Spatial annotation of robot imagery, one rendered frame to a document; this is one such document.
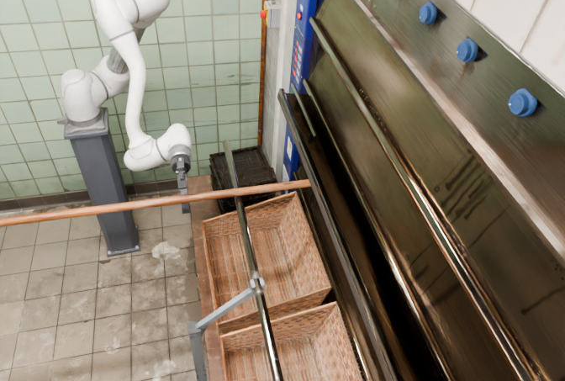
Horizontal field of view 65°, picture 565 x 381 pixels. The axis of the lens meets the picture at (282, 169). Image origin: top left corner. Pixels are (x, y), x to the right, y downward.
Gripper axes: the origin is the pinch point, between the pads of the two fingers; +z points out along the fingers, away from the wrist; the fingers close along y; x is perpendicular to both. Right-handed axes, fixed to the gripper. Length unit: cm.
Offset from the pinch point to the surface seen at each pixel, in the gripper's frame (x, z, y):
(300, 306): -42, 28, 45
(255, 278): -20.0, 37.5, 1.6
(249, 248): -20.1, 25.4, 1.6
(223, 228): -16, -26, 53
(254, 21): -48, -122, -9
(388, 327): -47, 72, -22
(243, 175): -29, -45, 36
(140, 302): 34, -31, 119
